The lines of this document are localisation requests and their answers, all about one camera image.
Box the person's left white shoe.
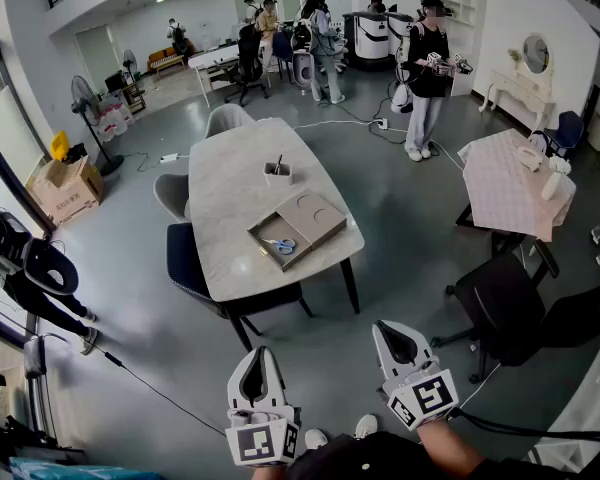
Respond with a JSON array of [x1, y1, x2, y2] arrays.
[[304, 427, 330, 451]]

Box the black office chair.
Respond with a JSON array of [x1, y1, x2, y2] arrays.
[[429, 240, 600, 384]]

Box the packs of water bottles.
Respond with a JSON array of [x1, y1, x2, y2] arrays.
[[92, 100, 136, 142]]

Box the person's right white shoe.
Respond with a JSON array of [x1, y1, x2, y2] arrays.
[[354, 414, 379, 439]]

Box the white pen holder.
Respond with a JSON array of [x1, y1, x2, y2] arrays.
[[263, 161, 294, 188]]

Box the grey shell chair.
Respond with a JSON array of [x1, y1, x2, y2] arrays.
[[153, 172, 192, 224], [203, 103, 256, 140]]

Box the black swivel chair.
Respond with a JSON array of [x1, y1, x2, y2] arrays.
[[223, 24, 270, 108]]

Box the white floor cable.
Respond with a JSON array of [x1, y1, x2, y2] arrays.
[[292, 117, 464, 172]]

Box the teal wrapped package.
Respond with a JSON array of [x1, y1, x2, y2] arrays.
[[8, 456, 161, 480]]

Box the white dressing table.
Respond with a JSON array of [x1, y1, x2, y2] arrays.
[[478, 69, 556, 132]]

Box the person's black clothing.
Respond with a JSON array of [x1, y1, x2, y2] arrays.
[[284, 430, 600, 480]]

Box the white wall shelf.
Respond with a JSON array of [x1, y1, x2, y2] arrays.
[[431, 0, 487, 34]]

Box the person's right forearm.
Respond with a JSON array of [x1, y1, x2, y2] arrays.
[[416, 416, 487, 480]]

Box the blue-handled scissors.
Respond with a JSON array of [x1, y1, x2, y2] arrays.
[[260, 237, 297, 256]]

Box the white pod-shaped device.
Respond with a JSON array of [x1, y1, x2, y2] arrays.
[[292, 50, 315, 88]]

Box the beige cardboard box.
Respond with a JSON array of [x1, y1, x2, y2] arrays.
[[246, 189, 349, 273]]

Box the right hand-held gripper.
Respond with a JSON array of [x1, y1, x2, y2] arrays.
[[372, 320, 460, 431]]

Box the person's white shoe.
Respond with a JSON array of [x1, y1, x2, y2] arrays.
[[354, 414, 379, 439], [304, 427, 330, 451]]

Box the small black standing fan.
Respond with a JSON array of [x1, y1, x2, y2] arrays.
[[122, 49, 142, 82]]

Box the long white table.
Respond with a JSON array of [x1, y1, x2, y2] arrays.
[[187, 42, 274, 108]]

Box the person's left forearm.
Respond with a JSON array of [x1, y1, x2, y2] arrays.
[[251, 464, 287, 480]]

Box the table with pink checked cloth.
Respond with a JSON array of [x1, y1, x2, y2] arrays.
[[454, 127, 577, 264]]

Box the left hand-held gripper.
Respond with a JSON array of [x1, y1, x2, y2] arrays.
[[223, 346, 302, 469]]

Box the brown cardboard box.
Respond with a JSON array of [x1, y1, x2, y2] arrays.
[[25, 155, 106, 227]]

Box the dark blue chair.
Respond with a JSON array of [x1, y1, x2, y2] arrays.
[[165, 222, 315, 352]]

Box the yellow plastic bin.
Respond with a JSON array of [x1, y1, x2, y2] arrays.
[[49, 130, 71, 162]]

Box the blue fabric chair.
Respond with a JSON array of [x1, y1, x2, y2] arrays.
[[544, 110, 586, 159]]

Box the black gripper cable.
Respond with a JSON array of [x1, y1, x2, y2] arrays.
[[449, 407, 600, 442]]

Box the grey marble table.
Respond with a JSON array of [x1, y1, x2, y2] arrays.
[[187, 116, 366, 353]]

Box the white flower vase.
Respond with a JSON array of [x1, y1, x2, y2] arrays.
[[540, 156, 572, 202]]

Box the round white-framed mirror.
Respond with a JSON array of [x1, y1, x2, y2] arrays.
[[521, 32, 554, 75]]

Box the white and black robot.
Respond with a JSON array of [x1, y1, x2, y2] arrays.
[[343, 11, 391, 73], [385, 11, 415, 59]]

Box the yellow sofa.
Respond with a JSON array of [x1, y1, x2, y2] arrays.
[[147, 45, 186, 78]]

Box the black floor cable with adapter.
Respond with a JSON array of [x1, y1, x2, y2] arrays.
[[97, 345, 226, 437]]

